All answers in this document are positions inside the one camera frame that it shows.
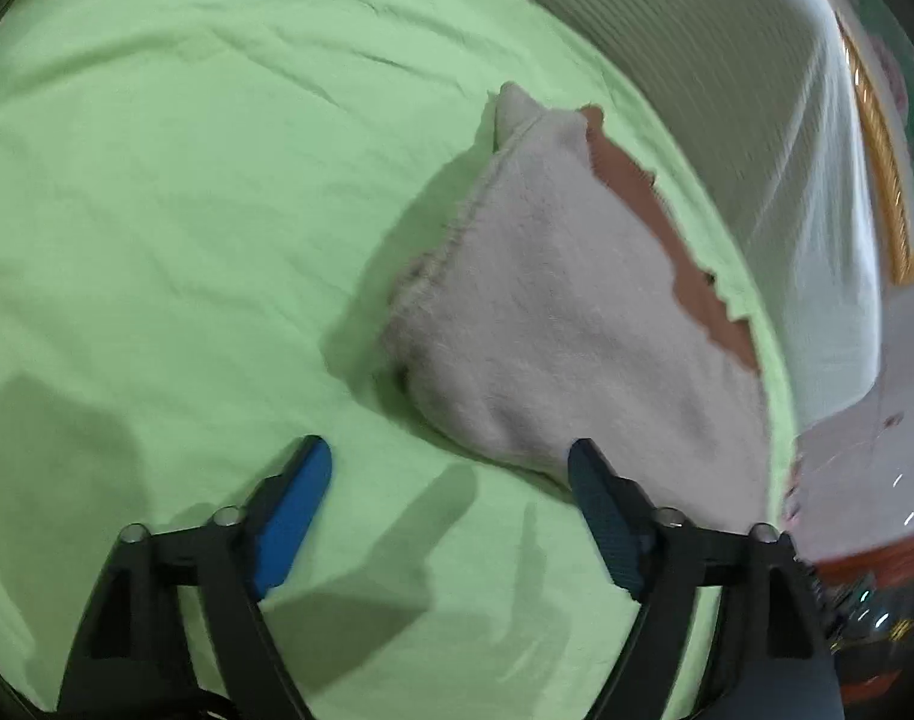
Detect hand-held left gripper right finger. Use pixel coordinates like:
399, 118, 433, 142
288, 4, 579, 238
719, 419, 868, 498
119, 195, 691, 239
568, 439, 848, 720

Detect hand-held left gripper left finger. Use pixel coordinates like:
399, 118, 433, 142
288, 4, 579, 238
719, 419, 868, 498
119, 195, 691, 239
55, 435, 334, 720

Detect red-brown wooden furniture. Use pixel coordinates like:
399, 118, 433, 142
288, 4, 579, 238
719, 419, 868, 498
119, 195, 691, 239
802, 536, 914, 706

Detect green bed sheet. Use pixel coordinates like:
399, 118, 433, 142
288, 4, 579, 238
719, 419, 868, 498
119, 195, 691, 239
0, 0, 799, 720

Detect gold framed landscape painting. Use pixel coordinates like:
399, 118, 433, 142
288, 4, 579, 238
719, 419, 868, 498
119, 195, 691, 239
832, 0, 914, 286

